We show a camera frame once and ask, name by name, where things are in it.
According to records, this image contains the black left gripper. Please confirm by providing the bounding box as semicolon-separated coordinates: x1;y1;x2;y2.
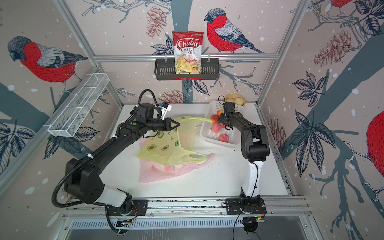
146;117;181;132

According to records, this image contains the red peach front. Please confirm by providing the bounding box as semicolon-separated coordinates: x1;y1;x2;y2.
219;134;230;143

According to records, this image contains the green avocado print plastic bag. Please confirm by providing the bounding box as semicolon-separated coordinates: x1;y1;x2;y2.
137;116;212;167

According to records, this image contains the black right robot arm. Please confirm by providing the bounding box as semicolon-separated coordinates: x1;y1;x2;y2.
219;102;270;213

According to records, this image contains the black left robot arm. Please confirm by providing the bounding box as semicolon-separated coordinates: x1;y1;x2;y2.
51;99;180;210

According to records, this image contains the red yellow peach left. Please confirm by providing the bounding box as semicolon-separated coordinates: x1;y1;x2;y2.
210;115;219;124

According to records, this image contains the pink plastic bag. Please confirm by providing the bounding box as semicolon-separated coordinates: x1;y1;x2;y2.
139;154;215;183

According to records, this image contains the Chuba cassava chips bag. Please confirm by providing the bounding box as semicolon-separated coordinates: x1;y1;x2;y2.
173;31;204;74

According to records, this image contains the white perforated plastic basket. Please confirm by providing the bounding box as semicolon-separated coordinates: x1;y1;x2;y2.
199;100;247;148

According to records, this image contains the yellow bowl with buns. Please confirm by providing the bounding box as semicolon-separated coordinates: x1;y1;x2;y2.
225;94;246;107

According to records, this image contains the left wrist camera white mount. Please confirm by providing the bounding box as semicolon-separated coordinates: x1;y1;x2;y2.
159;103;172;120

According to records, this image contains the black wall shelf basket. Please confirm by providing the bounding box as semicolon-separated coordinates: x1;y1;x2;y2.
155;57;220;81

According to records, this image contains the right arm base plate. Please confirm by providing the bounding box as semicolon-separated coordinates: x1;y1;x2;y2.
222;196;267;216

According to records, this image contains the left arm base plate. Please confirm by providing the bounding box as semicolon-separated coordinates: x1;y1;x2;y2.
106;199;149;217

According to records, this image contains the white wire mesh shelf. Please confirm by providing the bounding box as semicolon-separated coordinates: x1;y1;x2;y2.
48;73;110;137

